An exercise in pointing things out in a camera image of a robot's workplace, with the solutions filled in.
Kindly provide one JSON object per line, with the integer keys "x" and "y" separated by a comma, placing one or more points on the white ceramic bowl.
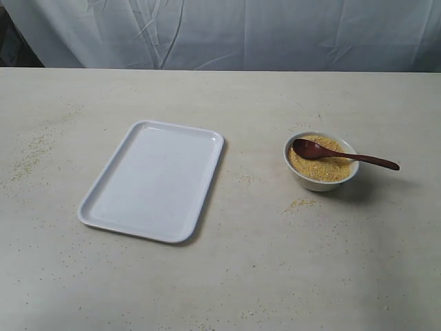
{"x": 320, "y": 186}

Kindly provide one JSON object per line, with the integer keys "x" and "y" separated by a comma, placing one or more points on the dark red wooden spoon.
{"x": 312, "y": 151}

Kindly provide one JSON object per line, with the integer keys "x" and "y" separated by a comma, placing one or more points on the white rectangular plastic tray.
{"x": 155, "y": 184}

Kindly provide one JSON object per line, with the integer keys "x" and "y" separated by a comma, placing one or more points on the spilled millet pile on table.
{"x": 297, "y": 204}

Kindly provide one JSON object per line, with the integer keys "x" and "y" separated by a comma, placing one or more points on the white backdrop curtain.
{"x": 372, "y": 36}

